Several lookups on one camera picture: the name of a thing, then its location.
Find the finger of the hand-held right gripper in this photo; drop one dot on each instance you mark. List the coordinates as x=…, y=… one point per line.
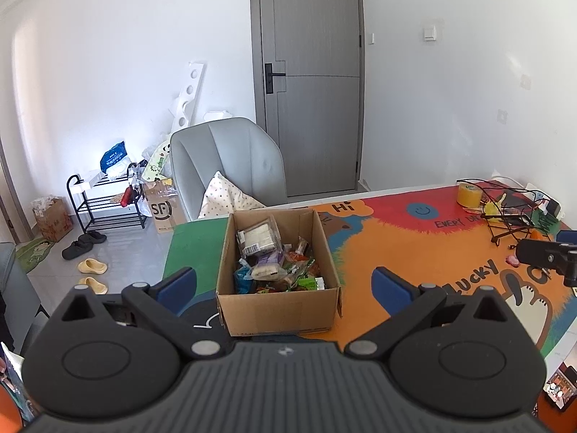
x=568, y=236
x=538, y=252

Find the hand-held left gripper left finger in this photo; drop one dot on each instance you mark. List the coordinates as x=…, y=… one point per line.
x=176, y=288

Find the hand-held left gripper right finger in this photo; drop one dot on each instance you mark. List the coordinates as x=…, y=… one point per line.
x=392, y=288

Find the small blue snack packet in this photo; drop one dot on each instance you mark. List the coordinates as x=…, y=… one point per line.
x=242, y=279

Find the green candy packet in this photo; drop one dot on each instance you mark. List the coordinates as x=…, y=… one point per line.
x=309, y=284

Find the purple white snack packet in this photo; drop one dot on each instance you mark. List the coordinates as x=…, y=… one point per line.
x=268, y=272

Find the green beige cracker packet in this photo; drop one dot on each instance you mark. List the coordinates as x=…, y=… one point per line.
x=300, y=270

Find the clear packet of purple cake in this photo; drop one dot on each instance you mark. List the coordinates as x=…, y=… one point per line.
x=266, y=260

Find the clear packet of white cakes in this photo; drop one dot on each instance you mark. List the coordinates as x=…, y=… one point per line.
x=257, y=237

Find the red snack bar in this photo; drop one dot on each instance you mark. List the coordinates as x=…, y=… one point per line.
x=295, y=257

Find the cardboard box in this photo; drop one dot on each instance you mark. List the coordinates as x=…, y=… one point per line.
x=279, y=311

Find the tangerine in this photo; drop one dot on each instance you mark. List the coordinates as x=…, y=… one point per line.
x=537, y=234

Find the black power adapter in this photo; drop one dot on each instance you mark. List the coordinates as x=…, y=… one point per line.
x=553, y=208

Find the cartoon cat table mat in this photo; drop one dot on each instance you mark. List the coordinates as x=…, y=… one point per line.
x=405, y=252

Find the white power strip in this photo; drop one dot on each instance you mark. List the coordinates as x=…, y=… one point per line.
x=536, y=191

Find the plain carton with black print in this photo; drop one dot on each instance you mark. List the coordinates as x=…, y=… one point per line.
x=164, y=209

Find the yellow slipper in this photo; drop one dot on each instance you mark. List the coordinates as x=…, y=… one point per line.
x=92, y=265
x=93, y=285

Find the yellow tape roll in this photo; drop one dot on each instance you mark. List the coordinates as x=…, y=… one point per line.
x=469, y=195

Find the dotted white pillow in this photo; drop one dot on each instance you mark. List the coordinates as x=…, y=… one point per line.
x=225, y=198

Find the pair of dark slippers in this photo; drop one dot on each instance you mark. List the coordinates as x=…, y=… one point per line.
x=83, y=242

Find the black shoe rack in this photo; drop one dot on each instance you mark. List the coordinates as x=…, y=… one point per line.
x=108, y=203

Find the lit phone screen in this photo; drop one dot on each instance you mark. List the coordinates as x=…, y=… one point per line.
x=561, y=385

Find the green patterned bag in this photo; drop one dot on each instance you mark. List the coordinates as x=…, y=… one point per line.
x=157, y=160

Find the brown printed carton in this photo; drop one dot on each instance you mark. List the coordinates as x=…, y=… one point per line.
x=54, y=218

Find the grey chair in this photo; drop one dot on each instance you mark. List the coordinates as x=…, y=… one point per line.
x=234, y=158

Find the green floor mat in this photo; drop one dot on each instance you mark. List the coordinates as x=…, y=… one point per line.
x=36, y=255

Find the blue plastic bag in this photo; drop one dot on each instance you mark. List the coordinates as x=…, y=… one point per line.
x=113, y=158

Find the grey sofa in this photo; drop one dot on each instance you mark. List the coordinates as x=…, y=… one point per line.
x=11, y=275

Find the white foam board with holes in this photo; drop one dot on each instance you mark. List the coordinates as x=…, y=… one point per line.
x=189, y=94

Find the grey door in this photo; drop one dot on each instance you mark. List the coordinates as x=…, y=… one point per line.
x=315, y=76

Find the white wall socket cover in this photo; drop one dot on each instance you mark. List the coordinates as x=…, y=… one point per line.
x=525, y=82

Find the white light switch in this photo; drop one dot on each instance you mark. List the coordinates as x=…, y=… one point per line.
x=430, y=32

